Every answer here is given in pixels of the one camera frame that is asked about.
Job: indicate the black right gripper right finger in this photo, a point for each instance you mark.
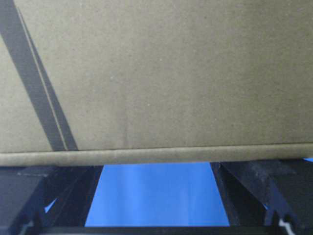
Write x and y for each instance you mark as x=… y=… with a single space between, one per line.
x=272 y=193

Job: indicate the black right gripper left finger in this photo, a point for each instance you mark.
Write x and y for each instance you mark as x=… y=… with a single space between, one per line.
x=46 y=195

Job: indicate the brown Polymaker cardboard box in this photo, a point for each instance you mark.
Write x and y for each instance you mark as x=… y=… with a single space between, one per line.
x=94 y=82

